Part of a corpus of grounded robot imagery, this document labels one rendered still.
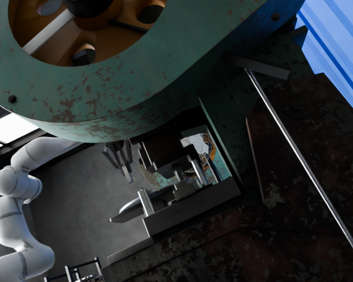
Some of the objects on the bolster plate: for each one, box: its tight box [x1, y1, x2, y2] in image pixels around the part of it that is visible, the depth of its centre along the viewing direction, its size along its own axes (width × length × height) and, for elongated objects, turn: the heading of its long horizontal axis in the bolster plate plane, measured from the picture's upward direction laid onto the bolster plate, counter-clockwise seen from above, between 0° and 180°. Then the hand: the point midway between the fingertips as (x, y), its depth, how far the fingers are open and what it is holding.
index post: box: [138, 188, 156, 216], centre depth 99 cm, size 3×3×10 cm
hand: (128, 174), depth 122 cm, fingers closed
